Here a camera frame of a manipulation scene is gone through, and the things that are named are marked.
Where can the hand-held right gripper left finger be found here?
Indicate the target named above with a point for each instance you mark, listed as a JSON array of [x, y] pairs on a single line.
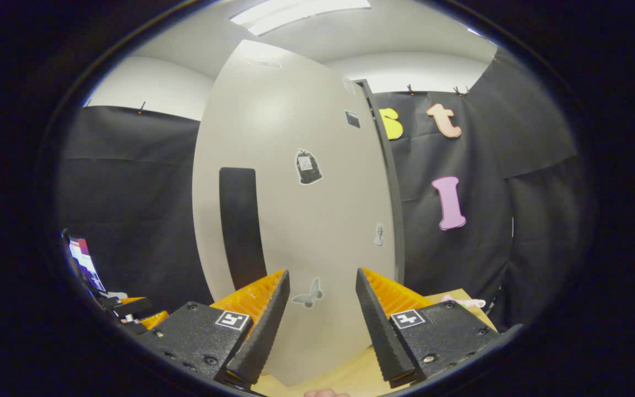
[[262, 336]]

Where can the dark grey cabinet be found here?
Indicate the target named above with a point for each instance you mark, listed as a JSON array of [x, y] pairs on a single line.
[[397, 204]]

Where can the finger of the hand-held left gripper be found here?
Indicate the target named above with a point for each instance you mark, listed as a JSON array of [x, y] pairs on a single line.
[[155, 320], [133, 309]]

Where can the lit computer screen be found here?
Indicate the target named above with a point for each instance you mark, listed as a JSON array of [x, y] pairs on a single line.
[[86, 262]]

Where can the black backdrop cloth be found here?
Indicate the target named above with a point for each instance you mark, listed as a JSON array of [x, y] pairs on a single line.
[[130, 193]]

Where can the grey cabinet door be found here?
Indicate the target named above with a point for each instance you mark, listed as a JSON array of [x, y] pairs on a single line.
[[295, 231]]

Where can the long ceiling light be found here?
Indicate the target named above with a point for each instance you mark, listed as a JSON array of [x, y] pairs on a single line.
[[295, 14]]

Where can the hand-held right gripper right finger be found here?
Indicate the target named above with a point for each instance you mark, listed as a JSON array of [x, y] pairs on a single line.
[[381, 336]]

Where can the pink and green plush toy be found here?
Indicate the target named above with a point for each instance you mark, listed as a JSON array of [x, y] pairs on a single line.
[[469, 302]]

